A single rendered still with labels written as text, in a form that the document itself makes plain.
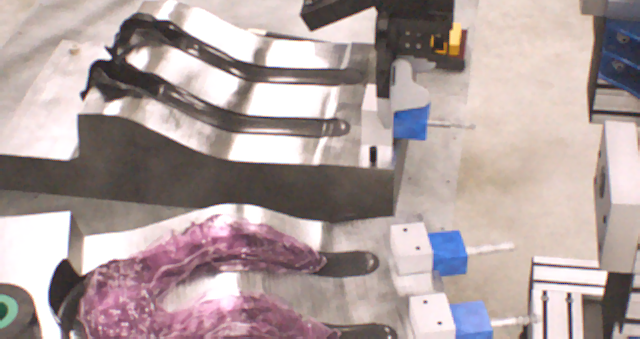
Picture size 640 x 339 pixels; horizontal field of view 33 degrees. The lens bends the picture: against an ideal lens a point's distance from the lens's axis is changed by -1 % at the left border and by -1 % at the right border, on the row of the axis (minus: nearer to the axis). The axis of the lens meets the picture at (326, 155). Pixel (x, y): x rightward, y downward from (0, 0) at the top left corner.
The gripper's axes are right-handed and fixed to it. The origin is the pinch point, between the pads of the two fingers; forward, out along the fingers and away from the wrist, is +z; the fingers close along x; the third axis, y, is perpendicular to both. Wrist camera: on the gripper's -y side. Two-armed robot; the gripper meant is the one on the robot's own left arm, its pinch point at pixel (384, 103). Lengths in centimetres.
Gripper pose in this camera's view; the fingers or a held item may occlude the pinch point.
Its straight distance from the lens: 126.9
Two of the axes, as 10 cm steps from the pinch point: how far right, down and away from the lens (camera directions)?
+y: 9.9, 0.9, -1.4
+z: 0.1, 7.8, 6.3
